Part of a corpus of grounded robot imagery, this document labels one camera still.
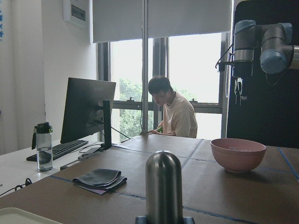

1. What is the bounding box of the folded grey cloth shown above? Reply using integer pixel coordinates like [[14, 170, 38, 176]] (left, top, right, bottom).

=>
[[72, 169, 127, 195]]

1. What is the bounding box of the black backdrop panel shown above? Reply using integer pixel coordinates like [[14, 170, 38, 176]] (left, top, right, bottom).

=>
[[227, 0, 299, 148]]

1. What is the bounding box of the aluminium frame post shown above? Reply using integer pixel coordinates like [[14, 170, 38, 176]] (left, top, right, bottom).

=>
[[141, 0, 148, 134]]

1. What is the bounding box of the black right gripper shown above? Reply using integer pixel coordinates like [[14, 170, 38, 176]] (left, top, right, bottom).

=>
[[232, 61, 253, 105]]

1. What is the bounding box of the white roller window blind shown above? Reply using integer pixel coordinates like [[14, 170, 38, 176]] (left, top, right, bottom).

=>
[[93, 0, 232, 43]]

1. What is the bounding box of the black right-side left gripper right finger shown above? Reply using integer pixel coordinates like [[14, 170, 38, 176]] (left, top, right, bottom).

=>
[[183, 217, 195, 224]]

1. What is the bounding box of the pink bowl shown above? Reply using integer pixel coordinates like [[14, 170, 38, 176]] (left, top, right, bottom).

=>
[[210, 138, 266, 173]]

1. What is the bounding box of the seated person beige shirt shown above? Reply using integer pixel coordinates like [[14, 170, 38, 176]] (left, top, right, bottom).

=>
[[148, 77, 198, 138]]

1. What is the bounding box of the cream bear serving tray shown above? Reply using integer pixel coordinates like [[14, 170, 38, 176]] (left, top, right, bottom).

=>
[[0, 208, 59, 224]]

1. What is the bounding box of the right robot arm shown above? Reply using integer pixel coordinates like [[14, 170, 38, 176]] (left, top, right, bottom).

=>
[[183, 21, 299, 224]]

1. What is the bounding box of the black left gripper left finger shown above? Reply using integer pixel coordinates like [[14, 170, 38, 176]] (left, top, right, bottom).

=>
[[135, 216, 147, 224]]

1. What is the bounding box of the black computer monitor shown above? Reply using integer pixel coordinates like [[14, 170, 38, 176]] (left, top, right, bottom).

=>
[[60, 77, 116, 149]]

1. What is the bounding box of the black keyboard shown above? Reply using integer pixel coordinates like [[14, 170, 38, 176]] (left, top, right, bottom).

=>
[[26, 140, 88, 163]]

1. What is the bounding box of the clear water bottle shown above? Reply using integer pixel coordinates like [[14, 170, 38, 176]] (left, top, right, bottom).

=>
[[32, 122, 53, 172]]

